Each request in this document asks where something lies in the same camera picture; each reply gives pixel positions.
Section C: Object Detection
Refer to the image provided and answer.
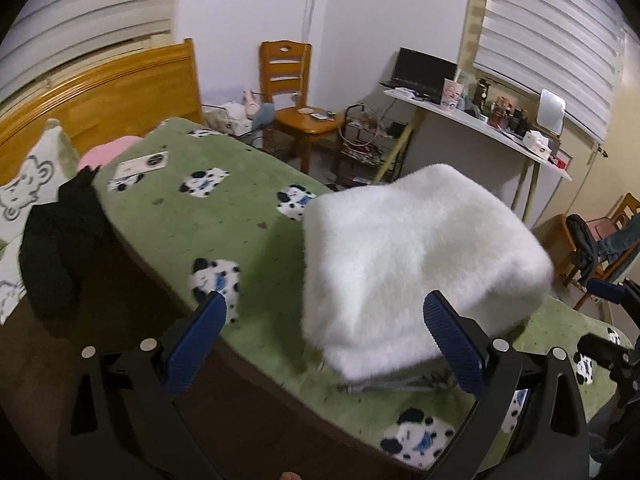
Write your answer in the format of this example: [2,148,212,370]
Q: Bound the black laptop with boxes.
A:
[380,48,457,103]

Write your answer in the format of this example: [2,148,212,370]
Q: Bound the striped folded garment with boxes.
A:
[336,368,458,393]

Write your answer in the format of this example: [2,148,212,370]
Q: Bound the wooden chair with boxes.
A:
[258,39,345,174]
[554,193,639,311]

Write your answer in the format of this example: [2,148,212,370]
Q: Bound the white table mirror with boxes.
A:
[536,89,566,136]

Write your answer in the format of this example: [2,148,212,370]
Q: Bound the white fuzzy cardigan black trim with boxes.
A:
[302,164,553,382]

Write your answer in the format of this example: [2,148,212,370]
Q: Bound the white window blinds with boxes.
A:
[1,0,174,101]

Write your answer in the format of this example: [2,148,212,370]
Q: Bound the wooden headboard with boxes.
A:
[1,38,204,183]

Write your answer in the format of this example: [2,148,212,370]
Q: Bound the brown bed sheet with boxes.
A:
[0,238,417,480]

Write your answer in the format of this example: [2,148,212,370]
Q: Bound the white bear print pillow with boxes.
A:
[0,118,79,324]

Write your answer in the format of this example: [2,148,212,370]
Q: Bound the pink pillow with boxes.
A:
[77,136,142,171]

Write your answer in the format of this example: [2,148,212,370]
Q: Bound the green cow print blanket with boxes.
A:
[93,118,625,470]

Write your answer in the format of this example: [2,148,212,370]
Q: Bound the wire rack shelf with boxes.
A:
[332,102,407,188]

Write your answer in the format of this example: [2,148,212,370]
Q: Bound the white desk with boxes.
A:
[369,87,575,228]

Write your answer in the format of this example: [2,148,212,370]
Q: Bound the pink paper cup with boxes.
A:
[440,78,463,110]

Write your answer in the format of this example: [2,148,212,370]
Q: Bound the side window blinds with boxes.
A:
[474,0,625,142]

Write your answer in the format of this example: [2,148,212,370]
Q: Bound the black garment pile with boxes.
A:
[17,164,132,338]

